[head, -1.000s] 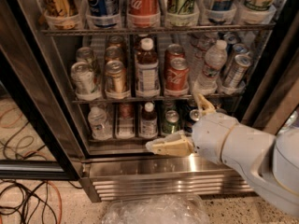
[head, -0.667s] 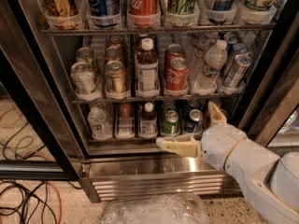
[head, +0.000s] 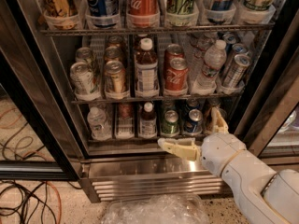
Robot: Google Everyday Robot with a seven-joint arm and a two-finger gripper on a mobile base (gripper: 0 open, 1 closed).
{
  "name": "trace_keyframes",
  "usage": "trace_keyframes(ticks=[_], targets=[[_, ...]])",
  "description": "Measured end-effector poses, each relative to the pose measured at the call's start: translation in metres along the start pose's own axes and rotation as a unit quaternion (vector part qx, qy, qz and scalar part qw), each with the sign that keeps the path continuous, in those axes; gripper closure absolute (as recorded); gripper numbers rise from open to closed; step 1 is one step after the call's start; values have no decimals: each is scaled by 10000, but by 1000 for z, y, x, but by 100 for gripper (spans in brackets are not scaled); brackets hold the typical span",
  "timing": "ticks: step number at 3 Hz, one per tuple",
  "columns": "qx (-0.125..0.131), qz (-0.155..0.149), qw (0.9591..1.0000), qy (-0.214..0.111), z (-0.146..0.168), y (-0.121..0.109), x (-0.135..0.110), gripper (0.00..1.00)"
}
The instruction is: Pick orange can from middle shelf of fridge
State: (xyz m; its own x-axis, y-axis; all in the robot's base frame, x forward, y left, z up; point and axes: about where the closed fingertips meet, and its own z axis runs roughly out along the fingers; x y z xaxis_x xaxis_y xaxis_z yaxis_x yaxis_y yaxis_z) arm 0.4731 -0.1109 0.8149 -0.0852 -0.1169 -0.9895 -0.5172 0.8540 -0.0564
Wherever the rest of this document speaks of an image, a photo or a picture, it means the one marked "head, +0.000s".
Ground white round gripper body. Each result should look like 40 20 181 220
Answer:
201 133 246 176

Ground clear water bottle shelf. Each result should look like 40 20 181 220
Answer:
197 39 227 89
87 106 111 141

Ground brown tea bottle shelf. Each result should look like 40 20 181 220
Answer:
135 38 158 91
140 102 157 137

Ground orange soda can front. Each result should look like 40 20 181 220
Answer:
105 61 126 93

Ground glass fridge door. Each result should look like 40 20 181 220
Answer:
0 0 84 181
234 13 299 170

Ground right glass fridge door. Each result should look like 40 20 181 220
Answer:
234 13 299 170

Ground brown tea bottle bottom shelf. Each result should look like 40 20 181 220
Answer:
140 102 157 137

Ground clear water bottle middle shelf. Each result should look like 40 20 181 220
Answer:
197 39 227 89

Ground green can bottom shelf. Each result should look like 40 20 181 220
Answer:
162 110 178 135

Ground orange brown can bottom shelf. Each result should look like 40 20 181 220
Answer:
206 111 213 134

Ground silver energy can rear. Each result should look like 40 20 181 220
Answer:
222 33 239 46

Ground white green can rear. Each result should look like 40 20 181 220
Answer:
75 47 96 70

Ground red cola can top shelf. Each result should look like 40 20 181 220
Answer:
128 0 158 27

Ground left glass fridge door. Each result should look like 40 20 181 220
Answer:
0 0 84 181

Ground brown tea bottle middle shelf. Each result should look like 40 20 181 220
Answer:
135 38 158 91

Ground clear plastic bag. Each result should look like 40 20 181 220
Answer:
100 194 209 224

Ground blue can bottom shelf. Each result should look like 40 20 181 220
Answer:
183 109 203 133

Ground wire shelf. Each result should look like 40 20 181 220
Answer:
39 22 275 36
71 91 243 105

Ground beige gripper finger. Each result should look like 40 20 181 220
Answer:
211 107 228 133
158 138 201 161

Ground orange soda can rear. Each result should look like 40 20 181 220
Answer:
107 35 125 49

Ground top wire shelf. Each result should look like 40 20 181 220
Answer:
39 22 275 36

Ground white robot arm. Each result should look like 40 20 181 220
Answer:
158 108 299 224

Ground black and orange cables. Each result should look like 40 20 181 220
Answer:
0 105 82 224

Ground red cola can rear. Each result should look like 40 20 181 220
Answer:
164 44 184 63

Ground silver energy can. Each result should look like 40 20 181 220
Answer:
222 33 239 46
221 43 249 77
222 54 250 88

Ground steel fridge vent grille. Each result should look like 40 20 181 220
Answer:
78 153 232 203

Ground orange soda can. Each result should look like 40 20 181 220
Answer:
104 47 125 63
107 35 125 49
105 61 126 93

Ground clear water bottle bottom shelf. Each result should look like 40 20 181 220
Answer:
87 106 111 141

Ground red cola can front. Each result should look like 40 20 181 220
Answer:
165 57 188 91

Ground middle wire shelf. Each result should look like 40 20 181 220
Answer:
71 91 243 105

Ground white green can front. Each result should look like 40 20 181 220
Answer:
70 62 98 95

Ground silver energy can front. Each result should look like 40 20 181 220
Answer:
222 54 250 88

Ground yellow can top shelf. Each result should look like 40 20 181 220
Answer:
44 0 78 18

